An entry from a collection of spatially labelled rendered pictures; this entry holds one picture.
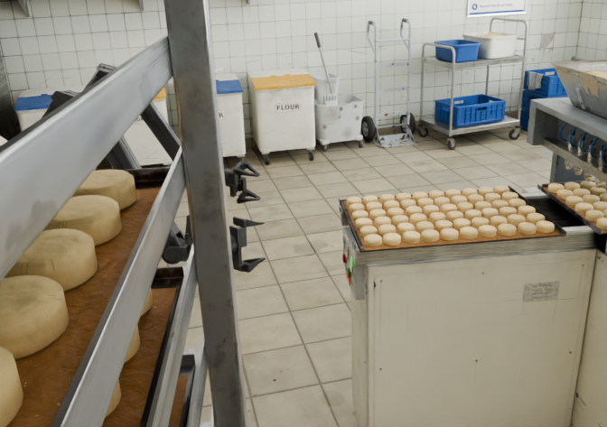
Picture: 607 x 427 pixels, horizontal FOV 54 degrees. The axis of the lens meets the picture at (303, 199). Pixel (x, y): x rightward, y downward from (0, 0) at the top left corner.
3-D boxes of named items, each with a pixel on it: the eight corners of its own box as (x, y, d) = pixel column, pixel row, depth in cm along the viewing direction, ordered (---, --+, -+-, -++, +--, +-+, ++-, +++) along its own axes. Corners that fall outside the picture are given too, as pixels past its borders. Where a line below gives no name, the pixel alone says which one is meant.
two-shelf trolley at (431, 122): (486, 126, 635) (493, 15, 594) (522, 139, 584) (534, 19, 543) (415, 136, 608) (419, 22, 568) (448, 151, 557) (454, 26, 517)
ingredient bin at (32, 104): (32, 194, 492) (11, 103, 465) (41, 171, 550) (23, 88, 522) (99, 186, 506) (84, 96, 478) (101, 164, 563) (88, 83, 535)
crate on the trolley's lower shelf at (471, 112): (480, 113, 615) (481, 93, 608) (504, 120, 582) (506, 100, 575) (434, 119, 596) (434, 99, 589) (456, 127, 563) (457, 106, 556)
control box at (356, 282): (352, 264, 204) (352, 227, 199) (365, 300, 182) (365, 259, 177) (342, 264, 204) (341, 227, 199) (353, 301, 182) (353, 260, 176)
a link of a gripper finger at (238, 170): (264, 182, 204) (241, 175, 207) (264, 164, 200) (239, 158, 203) (254, 192, 199) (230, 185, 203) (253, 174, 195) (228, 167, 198)
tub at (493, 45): (489, 51, 598) (490, 31, 591) (519, 56, 560) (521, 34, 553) (459, 54, 586) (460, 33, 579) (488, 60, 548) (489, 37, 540)
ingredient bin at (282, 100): (260, 168, 534) (254, 82, 507) (252, 148, 593) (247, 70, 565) (319, 162, 543) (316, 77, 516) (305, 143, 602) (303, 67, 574)
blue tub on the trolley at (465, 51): (458, 55, 581) (459, 39, 575) (481, 60, 545) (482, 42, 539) (431, 58, 573) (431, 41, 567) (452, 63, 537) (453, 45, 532)
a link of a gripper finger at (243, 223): (269, 216, 158) (238, 220, 152) (270, 242, 159) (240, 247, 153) (256, 213, 163) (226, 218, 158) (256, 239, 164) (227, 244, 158)
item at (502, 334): (525, 401, 239) (548, 191, 206) (567, 467, 207) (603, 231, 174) (351, 417, 234) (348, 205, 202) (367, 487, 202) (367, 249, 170)
